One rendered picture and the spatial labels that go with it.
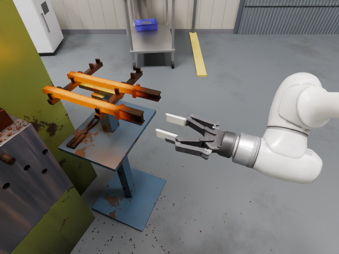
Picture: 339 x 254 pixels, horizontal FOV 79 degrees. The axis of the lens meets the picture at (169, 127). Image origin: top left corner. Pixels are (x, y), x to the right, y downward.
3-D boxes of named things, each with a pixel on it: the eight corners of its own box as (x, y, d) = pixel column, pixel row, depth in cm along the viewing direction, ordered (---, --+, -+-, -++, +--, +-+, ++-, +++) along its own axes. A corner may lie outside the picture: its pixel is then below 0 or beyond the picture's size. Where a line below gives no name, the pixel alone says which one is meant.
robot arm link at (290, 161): (247, 169, 62) (259, 128, 63) (303, 188, 58) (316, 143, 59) (252, 172, 52) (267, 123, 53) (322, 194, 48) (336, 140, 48)
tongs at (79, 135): (131, 78, 131) (131, 76, 130) (137, 79, 130) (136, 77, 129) (66, 146, 92) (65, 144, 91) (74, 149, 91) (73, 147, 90)
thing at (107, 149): (156, 112, 111) (156, 110, 110) (115, 172, 85) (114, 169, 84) (109, 99, 119) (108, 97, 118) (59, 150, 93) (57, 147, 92)
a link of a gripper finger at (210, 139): (212, 145, 62) (213, 148, 61) (175, 144, 62) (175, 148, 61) (214, 136, 59) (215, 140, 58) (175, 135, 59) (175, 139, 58)
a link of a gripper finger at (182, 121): (185, 120, 64) (186, 118, 65) (165, 114, 66) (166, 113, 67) (185, 126, 67) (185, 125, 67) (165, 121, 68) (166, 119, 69)
